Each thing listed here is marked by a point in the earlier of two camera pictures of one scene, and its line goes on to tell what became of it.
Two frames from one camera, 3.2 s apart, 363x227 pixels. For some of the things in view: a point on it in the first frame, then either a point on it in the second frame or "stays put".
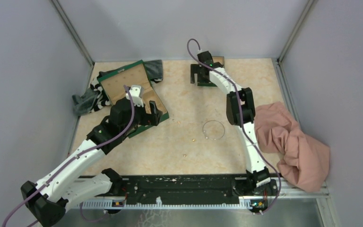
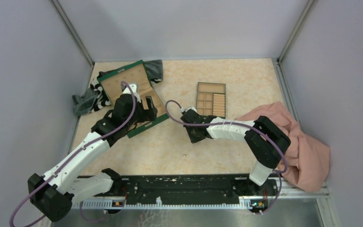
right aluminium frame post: [287, 46] stays put
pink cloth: [305, 162] stays put
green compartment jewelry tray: [220, 60] → [211, 99]
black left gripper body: [141, 117] stays put
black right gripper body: [200, 78] → [194, 137]
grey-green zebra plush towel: [94, 99] stays put
